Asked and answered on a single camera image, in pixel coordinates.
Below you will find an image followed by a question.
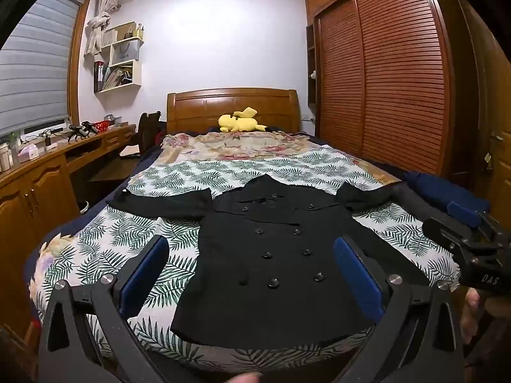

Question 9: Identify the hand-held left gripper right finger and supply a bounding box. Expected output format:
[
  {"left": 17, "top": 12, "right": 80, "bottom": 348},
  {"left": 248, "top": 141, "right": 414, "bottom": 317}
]
[{"left": 319, "top": 235, "right": 466, "bottom": 383}]

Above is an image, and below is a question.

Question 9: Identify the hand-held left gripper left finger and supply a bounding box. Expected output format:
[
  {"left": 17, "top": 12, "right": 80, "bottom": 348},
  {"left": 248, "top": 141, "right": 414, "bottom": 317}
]
[{"left": 38, "top": 235, "right": 188, "bottom": 383}]

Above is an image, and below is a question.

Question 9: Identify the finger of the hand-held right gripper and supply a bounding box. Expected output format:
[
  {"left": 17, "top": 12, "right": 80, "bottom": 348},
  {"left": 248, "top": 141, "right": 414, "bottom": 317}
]
[
  {"left": 422, "top": 217, "right": 469, "bottom": 250},
  {"left": 447, "top": 200, "right": 491, "bottom": 229}
]

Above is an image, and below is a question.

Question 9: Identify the black double-breasted coat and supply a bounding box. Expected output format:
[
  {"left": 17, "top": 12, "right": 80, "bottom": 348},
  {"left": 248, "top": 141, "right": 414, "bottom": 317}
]
[{"left": 109, "top": 175, "right": 430, "bottom": 349}]

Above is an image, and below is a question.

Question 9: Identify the person's right hand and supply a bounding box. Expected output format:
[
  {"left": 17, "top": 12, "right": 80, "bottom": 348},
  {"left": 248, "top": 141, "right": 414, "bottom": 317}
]
[{"left": 459, "top": 288, "right": 481, "bottom": 344}]

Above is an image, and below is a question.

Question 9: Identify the dark grey cloth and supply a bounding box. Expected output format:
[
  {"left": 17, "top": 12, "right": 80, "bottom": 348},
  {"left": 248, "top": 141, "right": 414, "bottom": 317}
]
[{"left": 388, "top": 185, "right": 454, "bottom": 234}]

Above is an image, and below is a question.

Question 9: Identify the navy blue cloth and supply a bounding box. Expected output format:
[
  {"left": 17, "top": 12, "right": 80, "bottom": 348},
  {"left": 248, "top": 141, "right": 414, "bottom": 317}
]
[{"left": 402, "top": 171, "right": 492, "bottom": 218}]

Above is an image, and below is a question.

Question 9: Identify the bed with leaf-print cover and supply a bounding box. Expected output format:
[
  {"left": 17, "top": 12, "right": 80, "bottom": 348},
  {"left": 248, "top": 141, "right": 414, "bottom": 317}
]
[{"left": 34, "top": 146, "right": 461, "bottom": 372}]

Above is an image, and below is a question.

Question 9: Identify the wooden door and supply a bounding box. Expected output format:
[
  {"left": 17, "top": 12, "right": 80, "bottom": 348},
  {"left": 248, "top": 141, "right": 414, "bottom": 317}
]
[{"left": 433, "top": 0, "right": 511, "bottom": 212}]

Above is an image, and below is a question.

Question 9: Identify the wooden desk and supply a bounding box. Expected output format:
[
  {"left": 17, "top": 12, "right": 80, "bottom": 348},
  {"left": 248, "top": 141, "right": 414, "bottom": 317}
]
[{"left": 0, "top": 123, "right": 137, "bottom": 330}]

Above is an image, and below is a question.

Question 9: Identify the dark wooden chair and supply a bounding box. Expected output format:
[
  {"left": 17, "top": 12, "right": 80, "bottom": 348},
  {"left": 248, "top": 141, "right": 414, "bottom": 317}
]
[{"left": 137, "top": 111, "right": 163, "bottom": 157}]

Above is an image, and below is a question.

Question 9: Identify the black tool on desk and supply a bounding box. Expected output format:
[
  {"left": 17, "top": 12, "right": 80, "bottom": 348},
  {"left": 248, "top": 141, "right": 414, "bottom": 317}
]
[{"left": 67, "top": 121, "right": 99, "bottom": 143}]

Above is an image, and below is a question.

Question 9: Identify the wooden louvered wardrobe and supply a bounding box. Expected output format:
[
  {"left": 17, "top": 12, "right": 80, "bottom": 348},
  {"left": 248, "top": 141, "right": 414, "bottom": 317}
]
[{"left": 304, "top": 0, "right": 456, "bottom": 177}]

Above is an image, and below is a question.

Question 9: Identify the floral print blanket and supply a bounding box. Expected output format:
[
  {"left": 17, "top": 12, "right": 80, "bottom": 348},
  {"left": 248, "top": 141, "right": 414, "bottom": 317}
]
[{"left": 154, "top": 131, "right": 320, "bottom": 164}]

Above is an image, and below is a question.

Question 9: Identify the wooden bed headboard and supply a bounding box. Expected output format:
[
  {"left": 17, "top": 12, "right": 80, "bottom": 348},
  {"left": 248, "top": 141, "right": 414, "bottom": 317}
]
[{"left": 167, "top": 89, "right": 299, "bottom": 135}]

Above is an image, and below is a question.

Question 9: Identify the yellow plush toy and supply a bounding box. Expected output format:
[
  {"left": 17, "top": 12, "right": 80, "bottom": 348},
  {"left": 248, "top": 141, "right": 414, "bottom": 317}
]
[{"left": 218, "top": 107, "right": 269, "bottom": 133}]

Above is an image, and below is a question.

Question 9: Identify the grey window blind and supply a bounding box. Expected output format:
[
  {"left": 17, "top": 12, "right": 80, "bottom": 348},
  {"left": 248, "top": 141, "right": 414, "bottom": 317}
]
[{"left": 0, "top": 0, "right": 81, "bottom": 137}]

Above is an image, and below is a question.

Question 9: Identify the tied beige curtain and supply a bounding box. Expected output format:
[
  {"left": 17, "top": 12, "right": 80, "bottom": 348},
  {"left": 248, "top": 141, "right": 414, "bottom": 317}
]
[{"left": 83, "top": 0, "right": 121, "bottom": 56}]

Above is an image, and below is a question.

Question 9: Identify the white wall shelf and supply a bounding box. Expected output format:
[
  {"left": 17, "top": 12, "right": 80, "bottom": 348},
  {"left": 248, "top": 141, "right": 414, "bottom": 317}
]
[{"left": 93, "top": 22, "right": 145, "bottom": 94}]

